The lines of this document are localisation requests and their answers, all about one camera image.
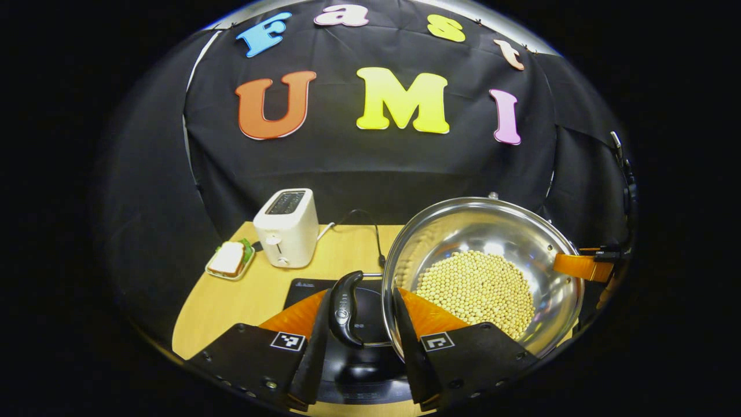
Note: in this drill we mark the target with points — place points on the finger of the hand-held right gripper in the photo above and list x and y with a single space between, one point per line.
579 266

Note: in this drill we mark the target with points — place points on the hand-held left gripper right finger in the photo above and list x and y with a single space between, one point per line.
405 347

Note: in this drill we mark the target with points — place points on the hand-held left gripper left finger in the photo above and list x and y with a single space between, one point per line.
315 359

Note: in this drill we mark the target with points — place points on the black induction cooktop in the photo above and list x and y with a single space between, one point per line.
359 373

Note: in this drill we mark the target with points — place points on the pile of soybeans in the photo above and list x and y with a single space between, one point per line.
474 289

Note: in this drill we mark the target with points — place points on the small cream tray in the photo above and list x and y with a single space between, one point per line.
231 277

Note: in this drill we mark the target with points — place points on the white toaster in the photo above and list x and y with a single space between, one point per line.
286 237

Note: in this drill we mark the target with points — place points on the sandwich with lettuce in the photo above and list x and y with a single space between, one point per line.
227 259

